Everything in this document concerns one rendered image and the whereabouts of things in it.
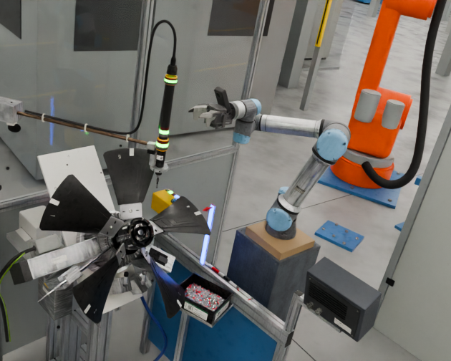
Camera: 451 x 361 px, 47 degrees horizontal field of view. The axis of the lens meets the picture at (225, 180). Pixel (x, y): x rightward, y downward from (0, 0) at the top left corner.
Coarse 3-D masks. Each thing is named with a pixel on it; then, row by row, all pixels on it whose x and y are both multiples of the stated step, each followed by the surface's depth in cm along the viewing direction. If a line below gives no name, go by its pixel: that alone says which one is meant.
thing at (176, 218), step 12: (180, 204) 227; (192, 204) 229; (156, 216) 218; (168, 216) 219; (180, 216) 221; (192, 216) 223; (168, 228) 212; (180, 228) 215; (192, 228) 218; (204, 228) 222
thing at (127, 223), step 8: (128, 224) 197; (136, 224) 200; (144, 224) 202; (120, 232) 200; (128, 232) 196; (136, 232) 199; (144, 232) 202; (152, 232) 203; (112, 240) 203; (120, 240) 200; (128, 240) 196; (136, 240) 198; (144, 240) 200; (112, 248) 204; (128, 248) 201; (136, 248) 199
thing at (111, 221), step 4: (112, 216) 197; (108, 220) 197; (112, 220) 198; (116, 220) 198; (120, 220) 199; (108, 224) 198; (112, 224) 199; (116, 224) 199; (120, 224) 200; (104, 228) 199; (108, 228) 199; (116, 228) 200; (100, 232) 199; (104, 232) 200; (108, 232) 200; (112, 232) 201; (116, 232) 201; (108, 236) 201; (112, 236) 202
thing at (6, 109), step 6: (0, 102) 196; (6, 102) 197; (12, 102) 198; (18, 102) 199; (0, 108) 196; (6, 108) 195; (12, 108) 195; (18, 108) 199; (0, 114) 197; (6, 114) 196; (12, 114) 196; (0, 120) 198; (6, 120) 198; (12, 120) 197; (18, 120) 201
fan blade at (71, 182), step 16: (64, 192) 186; (80, 192) 189; (48, 208) 185; (64, 208) 188; (80, 208) 190; (96, 208) 193; (48, 224) 187; (64, 224) 190; (80, 224) 193; (96, 224) 196
